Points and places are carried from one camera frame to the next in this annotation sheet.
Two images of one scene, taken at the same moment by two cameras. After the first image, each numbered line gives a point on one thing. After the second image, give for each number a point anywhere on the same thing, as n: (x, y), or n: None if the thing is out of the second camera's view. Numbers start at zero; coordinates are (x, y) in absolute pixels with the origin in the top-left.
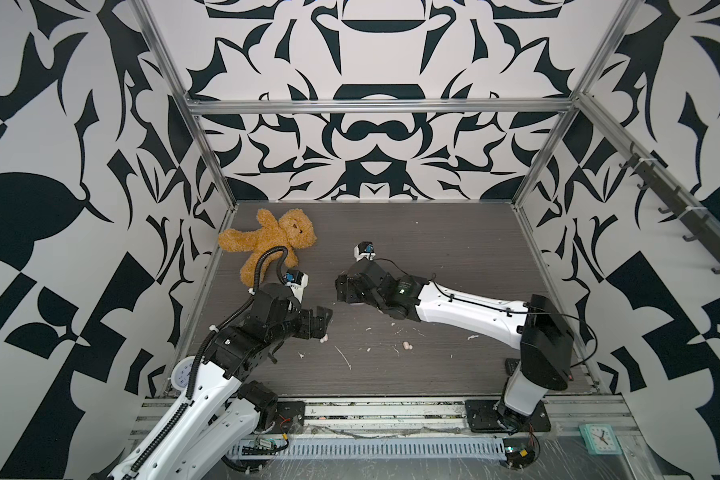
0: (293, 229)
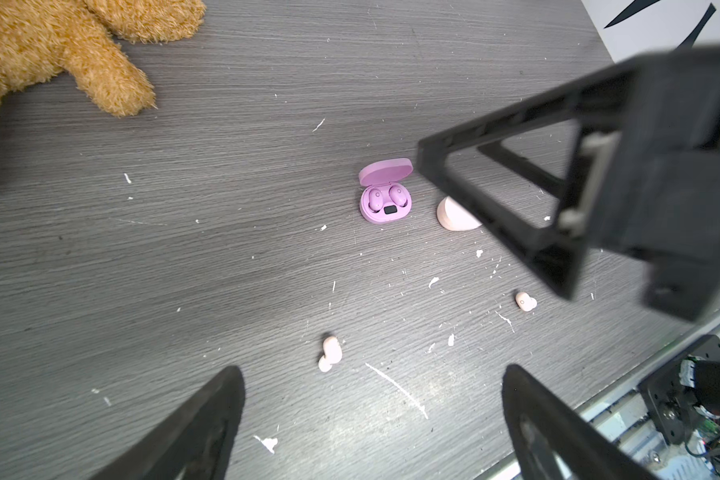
0: (21, 42)
